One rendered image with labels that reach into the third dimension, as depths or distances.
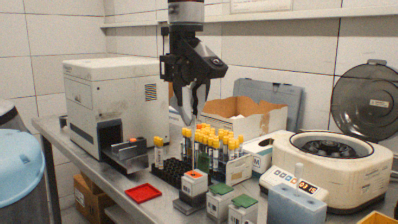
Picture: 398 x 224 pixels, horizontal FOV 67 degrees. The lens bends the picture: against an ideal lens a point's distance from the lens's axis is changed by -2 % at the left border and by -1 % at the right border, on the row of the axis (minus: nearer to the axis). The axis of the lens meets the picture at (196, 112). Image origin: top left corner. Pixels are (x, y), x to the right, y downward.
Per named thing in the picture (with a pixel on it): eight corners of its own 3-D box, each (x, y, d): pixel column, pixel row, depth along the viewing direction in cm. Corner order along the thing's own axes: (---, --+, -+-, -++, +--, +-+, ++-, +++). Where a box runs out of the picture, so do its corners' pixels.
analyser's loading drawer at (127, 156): (97, 152, 97) (96, 137, 96) (116, 147, 102) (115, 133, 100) (128, 173, 82) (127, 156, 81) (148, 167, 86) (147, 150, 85)
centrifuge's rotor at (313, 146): (283, 163, 81) (285, 138, 79) (320, 152, 89) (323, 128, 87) (334, 186, 68) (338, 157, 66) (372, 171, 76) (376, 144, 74)
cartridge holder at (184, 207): (172, 205, 71) (172, 192, 70) (201, 193, 76) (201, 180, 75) (186, 216, 67) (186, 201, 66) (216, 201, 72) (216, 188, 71)
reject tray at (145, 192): (124, 193, 76) (124, 190, 76) (147, 185, 80) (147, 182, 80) (138, 204, 71) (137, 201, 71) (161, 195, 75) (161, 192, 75)
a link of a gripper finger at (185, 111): (176, 121, 70) (176, 81, 68) (192, 127, 66) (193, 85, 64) (164, 123, 68) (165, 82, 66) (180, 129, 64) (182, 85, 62)
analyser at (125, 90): (68, 139, 115) (60, 60, 108) (132, 125, 133) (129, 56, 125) (102, 165, 93) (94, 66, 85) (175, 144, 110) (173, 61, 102)
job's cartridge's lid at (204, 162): (198, 150, 72) (199, 150, 72) (196, 169, 72) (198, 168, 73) (209, 154, 69) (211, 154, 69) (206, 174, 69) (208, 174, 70)
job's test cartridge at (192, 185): (181, 198, 71) (180, 173, 70) (196, 192, 74) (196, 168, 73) (192, 205, 68) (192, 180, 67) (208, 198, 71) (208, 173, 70)
